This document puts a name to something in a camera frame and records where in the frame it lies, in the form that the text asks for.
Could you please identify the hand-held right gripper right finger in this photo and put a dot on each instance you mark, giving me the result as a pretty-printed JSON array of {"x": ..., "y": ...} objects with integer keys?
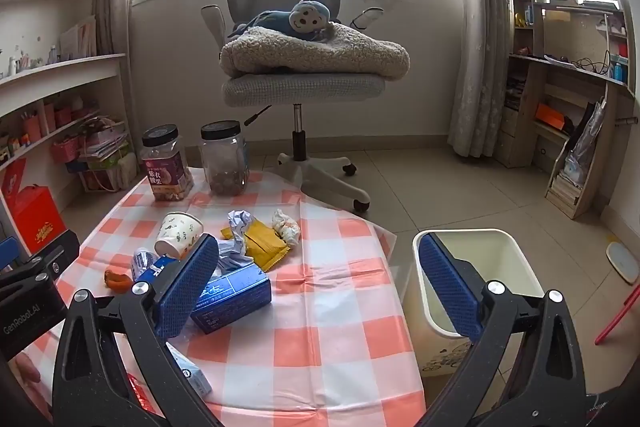
[{"x": 447, "y": 287}]

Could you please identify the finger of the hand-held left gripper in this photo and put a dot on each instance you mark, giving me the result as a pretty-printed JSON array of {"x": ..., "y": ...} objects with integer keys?
[
  {"x": 55, "y": 254},
  {"x": 9, "y": 254}
]

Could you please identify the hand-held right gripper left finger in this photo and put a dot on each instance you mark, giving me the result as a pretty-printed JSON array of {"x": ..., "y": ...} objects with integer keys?
[{"x": 185, "y": 287}]

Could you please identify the dark blue cardboard box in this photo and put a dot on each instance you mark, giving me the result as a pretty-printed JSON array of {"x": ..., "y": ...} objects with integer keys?
[{"x": 235, "y": 294}]

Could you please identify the white leaf-print paper cup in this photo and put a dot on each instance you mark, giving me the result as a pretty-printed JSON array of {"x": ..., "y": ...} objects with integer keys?
[{"x": 177, "y": 232}]

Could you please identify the cream plastic waste bin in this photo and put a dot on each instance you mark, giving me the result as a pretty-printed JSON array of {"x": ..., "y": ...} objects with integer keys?
[{"x": 505, "y": 262}]

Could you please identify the person's left hand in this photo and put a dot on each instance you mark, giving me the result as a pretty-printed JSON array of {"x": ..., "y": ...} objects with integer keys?
[{"x": 27, "y": 369}]

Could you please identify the small blue packet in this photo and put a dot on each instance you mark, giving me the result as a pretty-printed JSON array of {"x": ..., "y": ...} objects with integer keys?
[{"x": 147, "y": 264}]

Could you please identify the red gift box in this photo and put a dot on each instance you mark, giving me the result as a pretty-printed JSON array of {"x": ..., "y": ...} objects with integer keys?
[{"x": 35, "y": 212}]

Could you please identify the orange peel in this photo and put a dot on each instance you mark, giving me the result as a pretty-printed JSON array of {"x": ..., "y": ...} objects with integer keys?
[{"x": 117, "y": 281}]

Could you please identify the crumpled silver paper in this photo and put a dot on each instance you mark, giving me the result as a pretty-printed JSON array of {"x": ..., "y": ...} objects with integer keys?
[{"x": 239, "y": 227}]

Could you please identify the small white box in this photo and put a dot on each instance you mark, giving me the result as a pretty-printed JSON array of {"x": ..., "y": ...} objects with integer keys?
[{"x": 192, "y": 374}]

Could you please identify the yellow snack packet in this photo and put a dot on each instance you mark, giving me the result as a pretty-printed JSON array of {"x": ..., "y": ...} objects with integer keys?
[{"x": 265, "y": 244}]

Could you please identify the pink storage basket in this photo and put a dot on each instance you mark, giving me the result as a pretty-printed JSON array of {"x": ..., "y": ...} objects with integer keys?
[{"x": 65, "y": 151}]

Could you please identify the bag of papers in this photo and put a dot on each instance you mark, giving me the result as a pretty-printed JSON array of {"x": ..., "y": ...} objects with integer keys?
[{"x": 107, "y": 152}]

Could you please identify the purple-label nut jar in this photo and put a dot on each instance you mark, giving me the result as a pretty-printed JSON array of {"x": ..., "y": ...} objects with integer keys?
[{"x": 167, "y": 172}]

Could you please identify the red packet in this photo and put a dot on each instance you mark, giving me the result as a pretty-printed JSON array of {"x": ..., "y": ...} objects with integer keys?
[{"x": 140, "y": 394}]

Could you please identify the crumpled white wrapper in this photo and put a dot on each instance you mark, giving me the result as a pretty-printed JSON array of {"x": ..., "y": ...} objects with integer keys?
[{"x": 286, "y": 227}]

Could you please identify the orange checked tablecloth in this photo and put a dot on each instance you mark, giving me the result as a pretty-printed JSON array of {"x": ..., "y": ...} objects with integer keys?
[{"x": 320, "y": 307}]

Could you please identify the clear jar with black lid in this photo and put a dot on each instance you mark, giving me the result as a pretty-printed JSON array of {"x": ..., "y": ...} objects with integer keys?
[{"x": 225, "y": 162}]

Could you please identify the red stool leg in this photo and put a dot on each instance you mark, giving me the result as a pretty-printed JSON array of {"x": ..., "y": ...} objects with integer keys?
[{"x": 620, "y": 314}]

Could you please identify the oval white scale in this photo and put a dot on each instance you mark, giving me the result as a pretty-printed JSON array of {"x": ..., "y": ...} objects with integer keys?
[{"x": 622, "y": 262}]

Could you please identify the white bookshelf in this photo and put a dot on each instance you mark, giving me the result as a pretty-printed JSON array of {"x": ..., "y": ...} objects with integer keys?
[{"x": 65, "y": 72}]

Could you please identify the orange flat box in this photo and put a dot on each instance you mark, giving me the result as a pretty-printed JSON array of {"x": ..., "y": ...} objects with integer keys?
[{"x": 550, "y": 117}]

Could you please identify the grey mesh office chair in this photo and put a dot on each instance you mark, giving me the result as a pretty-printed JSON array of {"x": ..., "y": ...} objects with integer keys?
[{"x": 300, "y": 87}]

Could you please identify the wooden desk shelf unit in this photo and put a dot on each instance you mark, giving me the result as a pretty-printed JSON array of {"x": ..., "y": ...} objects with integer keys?
[{"x": 565, "y": 72}]

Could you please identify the beige fleece blanket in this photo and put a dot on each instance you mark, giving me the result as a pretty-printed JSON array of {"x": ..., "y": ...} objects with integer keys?
[{"x": 320, "y": 54}]

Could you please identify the blue monkey plush toy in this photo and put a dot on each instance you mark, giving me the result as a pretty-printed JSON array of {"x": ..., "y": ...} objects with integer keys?
[{"x": 305, "y": 19}]

